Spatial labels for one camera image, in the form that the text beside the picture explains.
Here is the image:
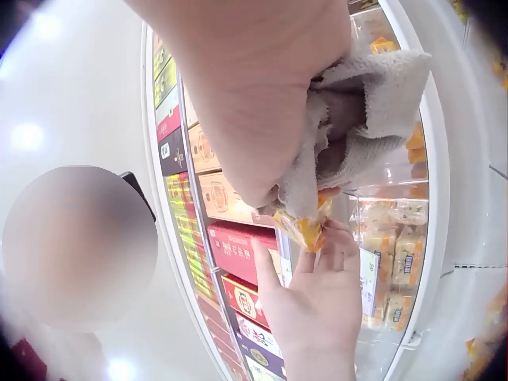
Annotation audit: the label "person's left hand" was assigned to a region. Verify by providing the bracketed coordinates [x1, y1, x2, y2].
[250, 218, 364, 358]

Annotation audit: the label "person's right hand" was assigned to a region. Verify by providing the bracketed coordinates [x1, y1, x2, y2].
[143, 0, 366, 210]

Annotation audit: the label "person's left fingers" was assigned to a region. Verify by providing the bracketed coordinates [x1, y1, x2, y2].
[300, 218, 362, 278]

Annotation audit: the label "person's right fingers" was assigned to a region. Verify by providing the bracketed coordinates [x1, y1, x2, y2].
[316, 89, 366, 195]

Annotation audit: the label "person's right thumb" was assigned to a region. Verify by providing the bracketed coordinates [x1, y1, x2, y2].
[222, 131, 314, 210]

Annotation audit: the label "person's left thumb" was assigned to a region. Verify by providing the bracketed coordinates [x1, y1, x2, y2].
[250, 237, 292, 302]

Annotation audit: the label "orange yellow snack packet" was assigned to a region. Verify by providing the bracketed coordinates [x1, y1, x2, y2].
[272, 190, 335, 254]

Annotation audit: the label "white terry cloth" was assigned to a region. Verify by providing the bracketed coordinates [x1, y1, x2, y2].
[260, 50, 433, 225]

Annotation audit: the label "full shop shelf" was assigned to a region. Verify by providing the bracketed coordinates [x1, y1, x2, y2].
[141, 0, 508, 381]

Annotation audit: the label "person's body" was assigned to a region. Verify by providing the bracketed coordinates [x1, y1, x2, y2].
[0, 323, 123, 381]

